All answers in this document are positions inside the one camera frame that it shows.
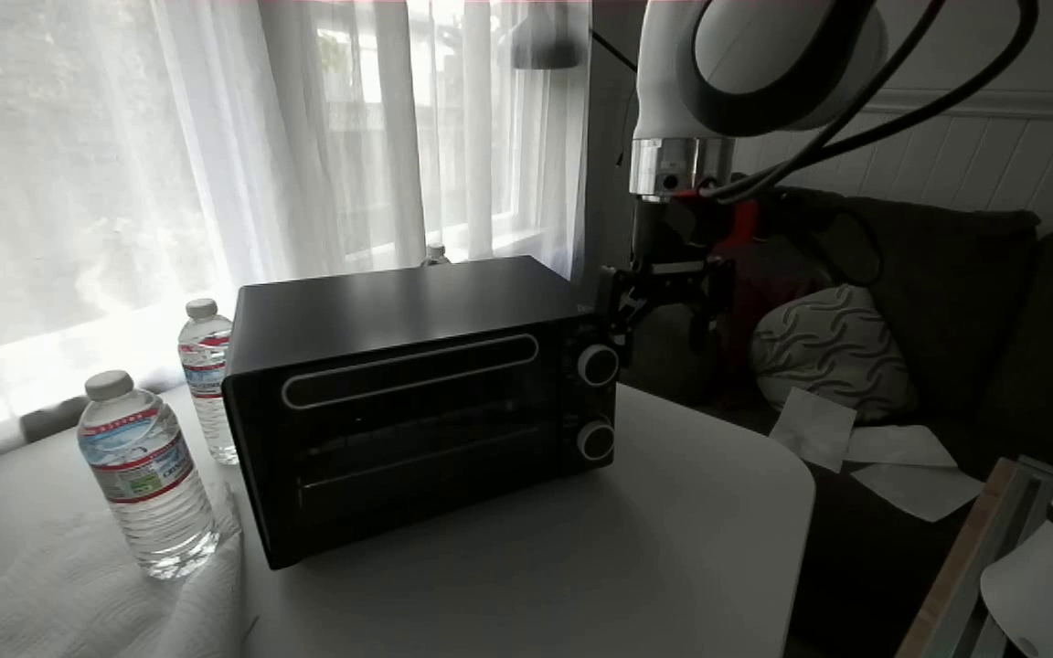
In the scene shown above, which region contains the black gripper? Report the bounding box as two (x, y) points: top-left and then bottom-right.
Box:
(592, 192), (747, 362)

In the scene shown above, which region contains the silver-ringed oven knob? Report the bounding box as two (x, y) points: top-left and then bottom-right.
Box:
(570, 418), (616, 469)
(574, 342), (626, 390)

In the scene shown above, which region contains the wavy patterned pillow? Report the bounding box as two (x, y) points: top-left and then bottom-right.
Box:
(747, 277), (920, 424)

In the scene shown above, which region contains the white paper sheet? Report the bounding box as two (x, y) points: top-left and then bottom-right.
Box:
(848, 462), (988, 527)
(845, 421), (962, 476)
(769, 385), (861, 476)

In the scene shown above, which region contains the black toaster oven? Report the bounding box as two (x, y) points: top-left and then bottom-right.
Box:
(220, 254), (627, 574)

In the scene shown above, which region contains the dark lamp shade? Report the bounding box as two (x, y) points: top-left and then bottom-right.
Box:
(503, 0), (592, 72)

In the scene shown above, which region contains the dark gray sofa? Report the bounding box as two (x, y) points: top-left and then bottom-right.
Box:
(621, 188), (1053, 655)

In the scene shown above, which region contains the white sheer curtain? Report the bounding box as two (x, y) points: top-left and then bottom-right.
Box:
(0, 0), (596, 450)

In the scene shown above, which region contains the clear water bottle red label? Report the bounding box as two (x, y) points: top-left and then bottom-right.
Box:
(175, 293), (241, 471)

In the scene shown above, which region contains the white round shade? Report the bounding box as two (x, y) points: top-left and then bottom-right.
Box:
(976, 515), (1053, 658)

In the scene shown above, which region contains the large clear water bottle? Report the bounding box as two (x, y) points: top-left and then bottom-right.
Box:
(74, 365), (221, 585)

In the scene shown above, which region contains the small gray block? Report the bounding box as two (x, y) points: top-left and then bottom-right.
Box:
(13, 395), (90, 448)

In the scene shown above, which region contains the white wrinkled cloth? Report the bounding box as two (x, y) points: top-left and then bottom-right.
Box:
(0, 362), (275, 658)

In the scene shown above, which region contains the red wrist camera mount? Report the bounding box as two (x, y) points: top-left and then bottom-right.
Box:
(720, 198), (765, 255)

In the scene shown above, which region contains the oven door handle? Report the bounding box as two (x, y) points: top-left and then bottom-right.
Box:
(276, 331), (543, 413)

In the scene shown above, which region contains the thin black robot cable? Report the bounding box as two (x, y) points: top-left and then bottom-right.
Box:
(774, 0), (958, 168)

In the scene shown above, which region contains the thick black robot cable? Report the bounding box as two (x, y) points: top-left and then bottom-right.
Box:
(706, 0), (1042, 204)

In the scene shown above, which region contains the wooden picture frame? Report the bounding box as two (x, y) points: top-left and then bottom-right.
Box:
(897, 452), (1053, 658)

